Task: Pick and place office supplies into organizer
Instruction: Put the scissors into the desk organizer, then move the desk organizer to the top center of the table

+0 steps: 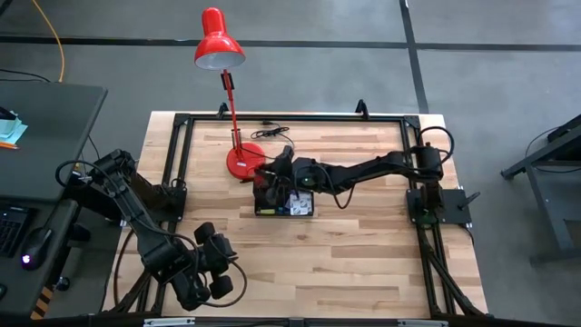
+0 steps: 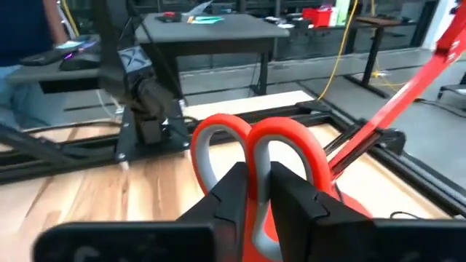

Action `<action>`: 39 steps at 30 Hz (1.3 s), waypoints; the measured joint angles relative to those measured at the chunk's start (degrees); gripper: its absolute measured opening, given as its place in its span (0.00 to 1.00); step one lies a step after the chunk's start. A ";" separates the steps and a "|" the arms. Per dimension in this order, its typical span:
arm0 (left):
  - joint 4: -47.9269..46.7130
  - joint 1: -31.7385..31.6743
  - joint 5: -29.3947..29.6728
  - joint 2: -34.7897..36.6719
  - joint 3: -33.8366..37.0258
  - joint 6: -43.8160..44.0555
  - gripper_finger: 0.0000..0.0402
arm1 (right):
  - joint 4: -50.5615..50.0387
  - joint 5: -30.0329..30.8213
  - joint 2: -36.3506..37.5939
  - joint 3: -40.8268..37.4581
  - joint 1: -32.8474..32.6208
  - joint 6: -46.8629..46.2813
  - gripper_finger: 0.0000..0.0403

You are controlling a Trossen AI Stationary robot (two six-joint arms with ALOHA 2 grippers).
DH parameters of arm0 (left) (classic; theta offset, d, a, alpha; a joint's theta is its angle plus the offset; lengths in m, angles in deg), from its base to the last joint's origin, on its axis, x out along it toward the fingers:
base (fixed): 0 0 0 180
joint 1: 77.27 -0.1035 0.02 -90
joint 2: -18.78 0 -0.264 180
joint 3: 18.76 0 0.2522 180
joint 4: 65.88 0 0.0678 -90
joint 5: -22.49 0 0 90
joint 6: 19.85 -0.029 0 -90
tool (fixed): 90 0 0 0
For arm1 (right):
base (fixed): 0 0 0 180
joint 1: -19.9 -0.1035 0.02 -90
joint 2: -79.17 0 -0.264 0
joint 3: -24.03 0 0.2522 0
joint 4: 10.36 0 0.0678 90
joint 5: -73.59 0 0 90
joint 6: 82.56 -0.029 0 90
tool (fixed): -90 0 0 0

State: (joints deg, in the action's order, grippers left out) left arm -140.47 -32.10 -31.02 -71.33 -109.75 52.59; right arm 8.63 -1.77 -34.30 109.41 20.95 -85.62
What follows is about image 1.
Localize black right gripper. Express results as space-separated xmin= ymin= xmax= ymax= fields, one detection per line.
xmin=256 ymin=145 xmax=299 ymax=206

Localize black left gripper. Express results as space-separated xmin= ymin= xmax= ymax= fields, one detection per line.
xmin=194 ymin=221 xmax=233 ymax=301

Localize black desk organizer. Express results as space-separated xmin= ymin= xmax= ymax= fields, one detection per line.
xmin=253 ymin=179 xmax=315 ymax=218

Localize white sticky note pad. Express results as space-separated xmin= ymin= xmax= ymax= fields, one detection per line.
xmin=289 ymin=192 xmax=314 ymax=216

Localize red desk lamp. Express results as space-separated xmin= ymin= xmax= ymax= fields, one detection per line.
xmin=193 ymin=6 xmax=268 ymax=181

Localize black computer mouse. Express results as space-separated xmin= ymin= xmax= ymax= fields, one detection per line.
xmin=20 ymin=226 xmax=54 ymax=272

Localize black keyboard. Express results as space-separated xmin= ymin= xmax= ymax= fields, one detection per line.
xmin=0 ymin=206 xmax=31 ymax=259

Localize dark grey desk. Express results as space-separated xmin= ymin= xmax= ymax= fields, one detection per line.
xmin=0 ymin=80 xmax=109 ymax=319

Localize teal paper stack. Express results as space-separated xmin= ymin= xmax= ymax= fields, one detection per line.
xmin=0 ymin=111 xmax=29 ymax=145

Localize dark grey metal stand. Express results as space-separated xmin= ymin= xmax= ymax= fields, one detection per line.
xmin=500 ymin=113 xmax=581 ymax=265

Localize black lamp power cable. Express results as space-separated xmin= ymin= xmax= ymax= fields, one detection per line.
xmin=250 ymin=119 xmax=295 ymax=154

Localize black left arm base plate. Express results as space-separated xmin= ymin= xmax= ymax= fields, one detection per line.
xmin=168 ymin=183 xmax=188 ymax=223

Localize silver metal bracket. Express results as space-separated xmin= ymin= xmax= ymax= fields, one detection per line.
xmin=143 ymin=317 xmax=196 ymax=327
xmin=398 ymin=319 xmax=449 ymax=327

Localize black metal table frame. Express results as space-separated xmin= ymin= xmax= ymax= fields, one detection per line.
xmin=102 ymin=98 xmax=489 ymax=327

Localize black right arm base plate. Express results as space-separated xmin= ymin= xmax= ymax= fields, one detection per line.
xmin=407 ymin=188 xmax=481 ymax=227

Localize black floor cable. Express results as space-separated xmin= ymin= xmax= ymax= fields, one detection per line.
xmin=0 ymin=67 xmax=52 ymax=84

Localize yellow floor cable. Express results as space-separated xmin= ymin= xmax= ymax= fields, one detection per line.
xmin=30 ymin=0 xmax=66 ymax=84

